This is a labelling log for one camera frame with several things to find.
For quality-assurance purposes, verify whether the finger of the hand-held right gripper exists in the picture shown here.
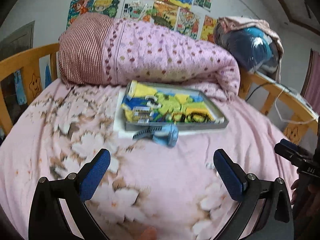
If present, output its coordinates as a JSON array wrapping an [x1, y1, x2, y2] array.
[[274, 142, 302, 167], [280, 139, 310, 154]]

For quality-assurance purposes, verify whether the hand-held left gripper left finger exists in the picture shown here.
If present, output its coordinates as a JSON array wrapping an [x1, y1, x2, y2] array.
[[29, 148, 111, 240]]

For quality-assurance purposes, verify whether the person's right hand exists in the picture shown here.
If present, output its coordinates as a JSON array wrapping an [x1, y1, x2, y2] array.
[[291, 179, 312, 207]]

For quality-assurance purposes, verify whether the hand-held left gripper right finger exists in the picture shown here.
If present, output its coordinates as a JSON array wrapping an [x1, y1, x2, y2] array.
[[213, 149, 295, 240]]

